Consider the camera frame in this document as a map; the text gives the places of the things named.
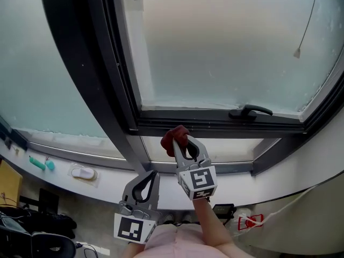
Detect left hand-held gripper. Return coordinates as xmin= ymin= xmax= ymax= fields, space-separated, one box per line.
xmin=113 ymin=170 xmax=162 ymax=245

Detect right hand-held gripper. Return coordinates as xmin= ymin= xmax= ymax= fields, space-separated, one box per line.
xmin=171 ymin=134 xmax=218 ymax=201

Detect dark red cloth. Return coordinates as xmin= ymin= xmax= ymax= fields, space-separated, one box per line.
xmin=160 ymin=125 xmax=192 ymax=157

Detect dark grey window frame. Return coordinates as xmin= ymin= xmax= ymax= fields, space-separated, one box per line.
xmin=0 ymin=0 xmax=344 ymax=177

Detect person's right forearm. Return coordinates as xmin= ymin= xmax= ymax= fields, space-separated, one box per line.
xmin=191 ymin=197 xmax=235 ymax=253

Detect person's left forearm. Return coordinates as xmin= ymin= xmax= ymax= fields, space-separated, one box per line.
xmin=124 ymin=241 xmax=148 ymax=258

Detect white window sill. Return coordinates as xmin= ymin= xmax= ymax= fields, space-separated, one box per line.
xmin=0 ymin=122 xmax=344 ymax=209

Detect small frosted glass pane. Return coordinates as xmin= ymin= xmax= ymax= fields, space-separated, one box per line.
xmin=140 ymin=135 xmax=266 ymax=163

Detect person's shoes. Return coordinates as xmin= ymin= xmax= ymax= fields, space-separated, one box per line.
xmin=162 ymin=213 xmax=194 ymax=226

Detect white slipper in plastic bag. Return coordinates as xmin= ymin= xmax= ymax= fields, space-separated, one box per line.
xmin=67 ymin=162 xmax=99 ymax=188

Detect person's pink clothing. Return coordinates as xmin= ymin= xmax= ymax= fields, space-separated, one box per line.
xmin=144 ymin=223 xmax=255 ymax=258

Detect black power adapter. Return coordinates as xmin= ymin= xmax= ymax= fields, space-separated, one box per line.
xmin=213 ymin=203 xmax=237 ymax=219

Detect red and white plastic bag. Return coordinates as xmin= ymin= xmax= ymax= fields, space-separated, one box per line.
xmin=230 ymin=207 xmax=264 ymax=238

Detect black flat panel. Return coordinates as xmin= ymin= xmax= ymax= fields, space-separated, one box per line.
xmin=38 ymin=188 xmax=60 ymax=215

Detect green oblong item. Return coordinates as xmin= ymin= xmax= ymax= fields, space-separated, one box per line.
xmin=28 ymin=155 xmax=47 ymax=171

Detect large frosted glass pane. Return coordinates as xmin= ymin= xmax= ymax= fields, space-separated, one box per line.
xmin=119 ymin=0 xmax=344 ymax=113
xmin=0 ymin=0 xmax=109 ymax=139

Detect black chair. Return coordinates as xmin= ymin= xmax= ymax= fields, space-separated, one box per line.
xmin=0 ymin=205 xmax=78 ymax=258

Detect yellow cardboard box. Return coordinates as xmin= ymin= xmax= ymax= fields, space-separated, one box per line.
xmin=0 ymin=159 xmax=24 ymax=207

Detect clear tape strip on glass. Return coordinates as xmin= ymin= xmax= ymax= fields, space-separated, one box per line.
xmin=122 ymin=0 xmax=145 ymax=12

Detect black window handle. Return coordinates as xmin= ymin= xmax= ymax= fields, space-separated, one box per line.
xmin=228 ymin=104 xmax=274 ymax=119

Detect thin white floor cable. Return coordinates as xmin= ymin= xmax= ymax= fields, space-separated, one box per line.
xmin=74 ymin=241 xmax=110 ymax=258

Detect thin hanging cord with tassel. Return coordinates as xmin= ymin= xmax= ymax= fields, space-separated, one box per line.
xmin=292 ymin=0 xmax=319 ymax=59

